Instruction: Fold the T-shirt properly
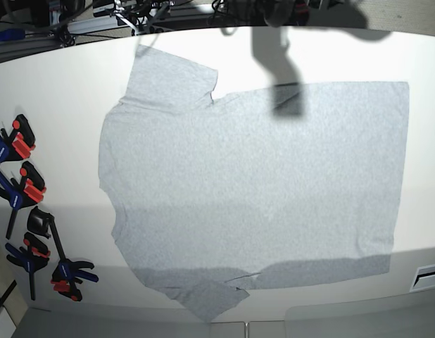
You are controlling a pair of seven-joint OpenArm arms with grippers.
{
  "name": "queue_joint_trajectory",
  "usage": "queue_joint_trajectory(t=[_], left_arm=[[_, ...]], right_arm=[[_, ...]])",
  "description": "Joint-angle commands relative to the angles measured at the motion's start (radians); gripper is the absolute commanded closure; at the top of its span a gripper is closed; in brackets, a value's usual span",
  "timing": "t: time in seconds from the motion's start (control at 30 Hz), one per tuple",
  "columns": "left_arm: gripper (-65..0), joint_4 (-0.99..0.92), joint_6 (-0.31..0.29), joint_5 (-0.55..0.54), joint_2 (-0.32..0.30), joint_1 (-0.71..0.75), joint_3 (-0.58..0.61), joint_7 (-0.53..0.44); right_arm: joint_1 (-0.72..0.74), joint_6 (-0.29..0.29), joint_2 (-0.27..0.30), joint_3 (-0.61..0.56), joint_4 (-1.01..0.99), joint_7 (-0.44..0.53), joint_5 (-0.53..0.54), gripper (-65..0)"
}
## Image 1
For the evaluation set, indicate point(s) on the blue clamp top left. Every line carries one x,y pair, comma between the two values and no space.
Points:
17,145

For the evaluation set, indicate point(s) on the blue clamp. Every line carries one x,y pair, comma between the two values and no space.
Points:
28,192
34,257
17,145

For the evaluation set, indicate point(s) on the long black bar clamp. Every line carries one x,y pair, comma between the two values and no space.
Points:
67,274

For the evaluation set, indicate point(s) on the grey T-shirt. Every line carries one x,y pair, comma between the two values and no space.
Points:
287,186

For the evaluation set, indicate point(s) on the blue box on rail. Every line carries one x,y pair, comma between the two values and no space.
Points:
12,34

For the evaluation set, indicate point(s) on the white label plate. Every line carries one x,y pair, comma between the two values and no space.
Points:
424,279

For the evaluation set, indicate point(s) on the aluminium frame rail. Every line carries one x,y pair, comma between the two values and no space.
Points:
77,32

